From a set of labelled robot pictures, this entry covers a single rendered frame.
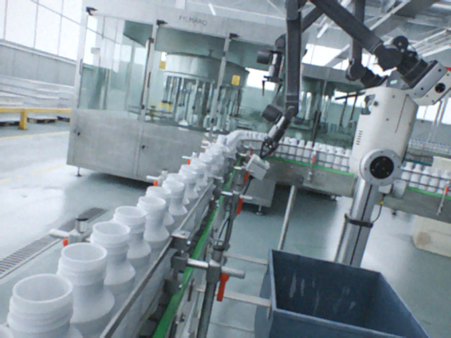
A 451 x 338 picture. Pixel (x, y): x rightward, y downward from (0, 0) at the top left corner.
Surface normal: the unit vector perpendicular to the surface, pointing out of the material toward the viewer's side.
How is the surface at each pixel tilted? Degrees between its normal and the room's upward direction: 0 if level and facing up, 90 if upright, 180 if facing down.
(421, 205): 90
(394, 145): 101
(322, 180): 90
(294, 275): 90
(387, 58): 108
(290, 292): 90
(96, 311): 48
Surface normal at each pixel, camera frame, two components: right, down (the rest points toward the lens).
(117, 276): 0.62, -0.44
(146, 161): -0.08, 0.17
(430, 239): -0.39, 0.09
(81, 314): 0.43, -0.47
